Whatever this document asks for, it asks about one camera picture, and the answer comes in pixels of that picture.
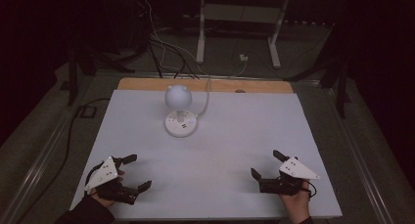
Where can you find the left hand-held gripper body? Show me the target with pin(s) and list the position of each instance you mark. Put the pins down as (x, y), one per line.
(105, 175)

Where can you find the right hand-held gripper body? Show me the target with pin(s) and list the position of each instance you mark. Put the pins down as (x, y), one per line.
(295, 170)

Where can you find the white round desk lamp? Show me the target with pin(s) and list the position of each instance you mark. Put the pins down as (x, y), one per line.
(178, 100)

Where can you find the person's left hand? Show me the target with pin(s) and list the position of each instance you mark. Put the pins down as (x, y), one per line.
(105, 202)

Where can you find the person's right hand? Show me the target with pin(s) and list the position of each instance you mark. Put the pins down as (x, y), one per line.
(298, 207)

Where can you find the white table cover sheet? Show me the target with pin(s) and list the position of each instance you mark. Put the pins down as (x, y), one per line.
(215, 158)

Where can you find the black square floor box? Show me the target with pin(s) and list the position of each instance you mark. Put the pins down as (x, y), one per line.
(87, 112)

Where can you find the black tripod stand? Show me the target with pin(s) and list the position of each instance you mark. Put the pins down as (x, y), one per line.
(88, 59)
(336, 70)

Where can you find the white plug adapter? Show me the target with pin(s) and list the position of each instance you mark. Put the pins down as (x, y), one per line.
(243, 57)

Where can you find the white metal stand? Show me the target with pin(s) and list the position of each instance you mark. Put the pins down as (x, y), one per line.
(239, 13)

